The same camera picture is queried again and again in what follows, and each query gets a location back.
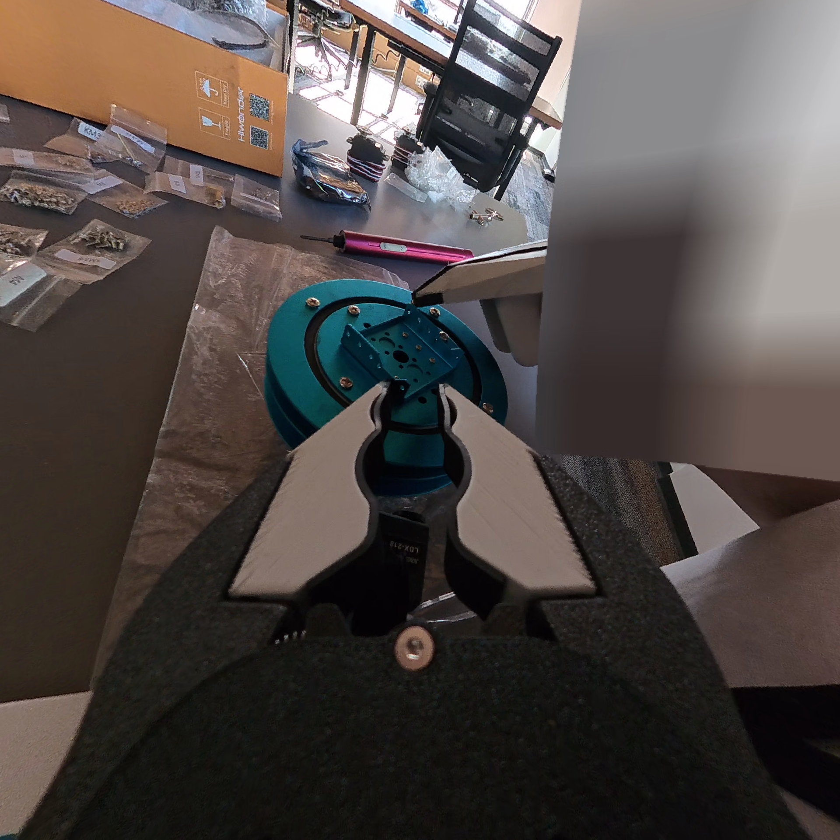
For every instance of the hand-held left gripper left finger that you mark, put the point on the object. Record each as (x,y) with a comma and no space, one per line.
(308,518)

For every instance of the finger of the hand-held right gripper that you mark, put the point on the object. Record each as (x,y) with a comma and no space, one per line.
(492,279)
(518,250)

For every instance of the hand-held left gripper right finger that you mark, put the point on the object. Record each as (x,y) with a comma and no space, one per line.
(518,518)

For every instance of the red screwdriver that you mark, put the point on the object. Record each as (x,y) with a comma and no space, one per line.
(407,246)

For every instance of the black servo with round horn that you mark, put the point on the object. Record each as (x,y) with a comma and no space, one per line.
(403,544)

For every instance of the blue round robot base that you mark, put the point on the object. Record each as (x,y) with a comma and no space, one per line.
(295,367)

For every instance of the dark grey desk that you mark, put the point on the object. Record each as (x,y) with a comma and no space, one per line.
(79,459)

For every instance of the background wooden desk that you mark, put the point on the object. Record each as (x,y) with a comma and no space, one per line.
(400,29)

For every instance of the brass fitting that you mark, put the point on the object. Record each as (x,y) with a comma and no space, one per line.
(484,215)

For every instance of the crumpled clear plastic wrap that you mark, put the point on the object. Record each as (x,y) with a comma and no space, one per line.
(433,180)

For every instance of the large clear plastic bag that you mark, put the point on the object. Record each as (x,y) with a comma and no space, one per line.
(210,426)

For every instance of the black office chair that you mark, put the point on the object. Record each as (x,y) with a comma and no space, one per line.
(492,98)

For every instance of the dark foil bag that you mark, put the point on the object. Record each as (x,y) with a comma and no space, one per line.
(328,177)

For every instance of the white shirt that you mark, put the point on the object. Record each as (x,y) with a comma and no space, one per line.
(754,590)

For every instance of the group of small screw bags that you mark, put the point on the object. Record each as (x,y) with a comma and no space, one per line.
(85,249)

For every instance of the printed instruction manual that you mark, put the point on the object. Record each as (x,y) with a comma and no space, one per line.
(33,774)

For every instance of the orange cardboard box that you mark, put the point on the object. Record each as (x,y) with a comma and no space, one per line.
(131,85)

